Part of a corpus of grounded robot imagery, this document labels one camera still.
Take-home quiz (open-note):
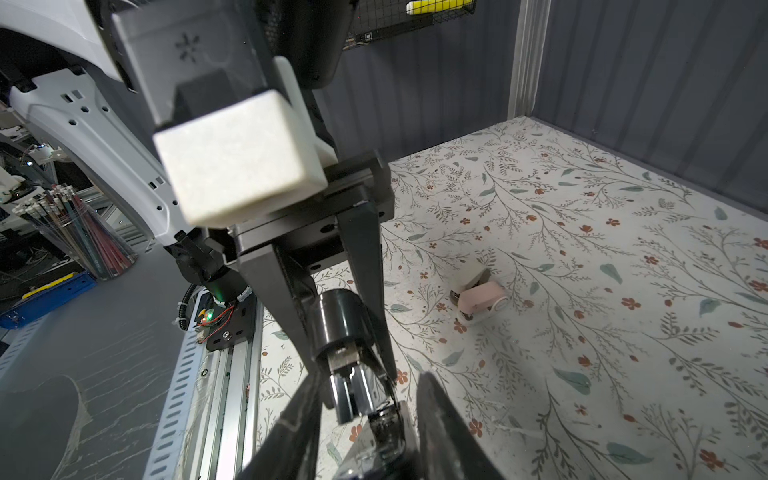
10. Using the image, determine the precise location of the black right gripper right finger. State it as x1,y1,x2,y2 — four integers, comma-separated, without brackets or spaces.
417,372,503,479

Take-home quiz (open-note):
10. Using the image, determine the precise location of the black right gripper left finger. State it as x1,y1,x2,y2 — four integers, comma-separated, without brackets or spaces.
236,372,325,480

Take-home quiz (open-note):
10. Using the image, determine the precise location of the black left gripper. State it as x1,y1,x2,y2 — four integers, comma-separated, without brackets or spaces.
231,151,397,382

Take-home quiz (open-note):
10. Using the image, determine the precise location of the black long stapler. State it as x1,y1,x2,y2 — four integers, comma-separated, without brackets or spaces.
308,289,420,479

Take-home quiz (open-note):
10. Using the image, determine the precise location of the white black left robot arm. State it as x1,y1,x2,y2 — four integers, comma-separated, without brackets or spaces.
1,1,395,374

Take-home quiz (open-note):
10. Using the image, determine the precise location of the clear cup of pens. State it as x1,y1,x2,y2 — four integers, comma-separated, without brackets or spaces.
12,185,138,281

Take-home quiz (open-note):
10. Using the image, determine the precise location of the blue tool box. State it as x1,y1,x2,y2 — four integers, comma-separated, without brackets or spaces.
1,272,97,330

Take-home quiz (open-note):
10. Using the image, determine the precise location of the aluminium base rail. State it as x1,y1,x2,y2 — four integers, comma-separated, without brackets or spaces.
143,290,264,479

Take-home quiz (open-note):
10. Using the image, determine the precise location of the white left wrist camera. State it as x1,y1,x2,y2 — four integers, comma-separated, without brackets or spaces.
153,56,338,229

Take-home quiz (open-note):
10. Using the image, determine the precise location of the black wire basket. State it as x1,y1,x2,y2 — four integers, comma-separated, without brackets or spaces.
345,1,476,49

